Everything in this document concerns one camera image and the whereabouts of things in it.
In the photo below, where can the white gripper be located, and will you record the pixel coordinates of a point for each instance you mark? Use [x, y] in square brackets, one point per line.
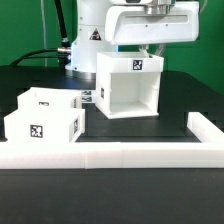
[131, 25]

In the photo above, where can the white drawer cabinet frame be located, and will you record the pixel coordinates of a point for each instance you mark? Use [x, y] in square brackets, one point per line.
[128, 84]

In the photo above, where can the white front drawer box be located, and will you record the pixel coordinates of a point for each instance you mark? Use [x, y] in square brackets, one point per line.
[45, 125]

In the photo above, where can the white drawer box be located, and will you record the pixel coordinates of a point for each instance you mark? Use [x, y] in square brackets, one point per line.
[45, 125]
[37, 97]

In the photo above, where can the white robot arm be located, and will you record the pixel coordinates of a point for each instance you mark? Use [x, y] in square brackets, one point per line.
[90, 38]

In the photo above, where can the white rear drawer box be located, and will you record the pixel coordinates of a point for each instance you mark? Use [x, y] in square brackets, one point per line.
[37, 97]

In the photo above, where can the paper sheet with markers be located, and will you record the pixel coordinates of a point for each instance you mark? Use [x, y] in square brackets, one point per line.
[88, 96]

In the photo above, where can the white L-shaped fence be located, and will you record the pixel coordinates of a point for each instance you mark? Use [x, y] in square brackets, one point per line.
[28, 150]

